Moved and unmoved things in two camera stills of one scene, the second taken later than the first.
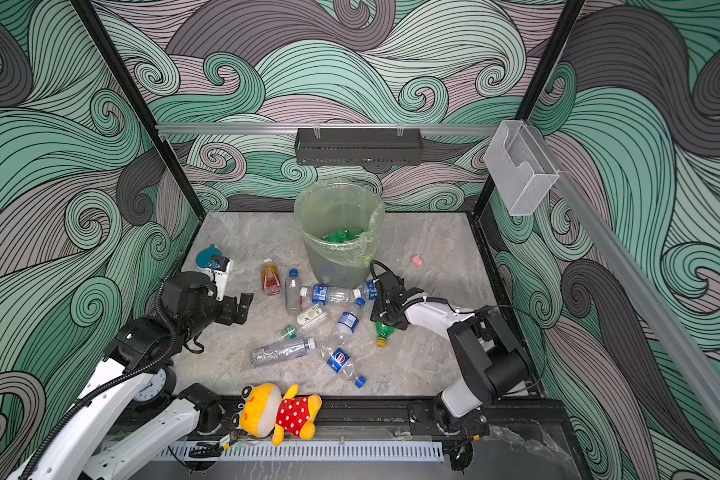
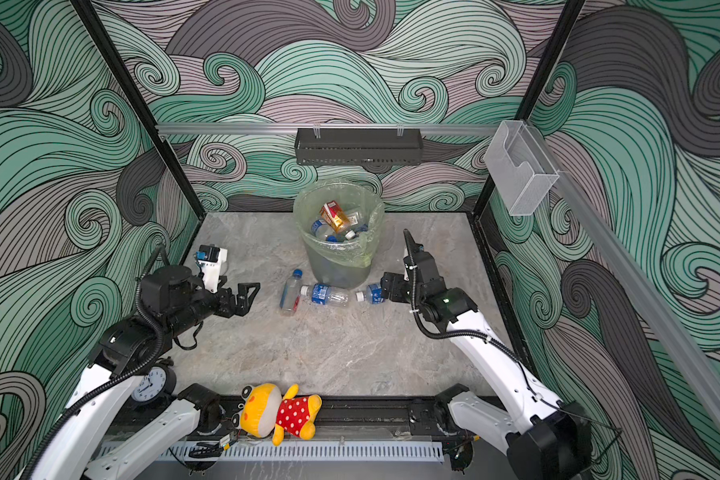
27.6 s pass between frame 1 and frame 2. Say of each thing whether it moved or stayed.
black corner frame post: stayed
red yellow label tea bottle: moved
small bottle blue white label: moved
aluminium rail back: stayed
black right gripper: moved
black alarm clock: stayed
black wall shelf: stayed
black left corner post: stayed
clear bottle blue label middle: stayed
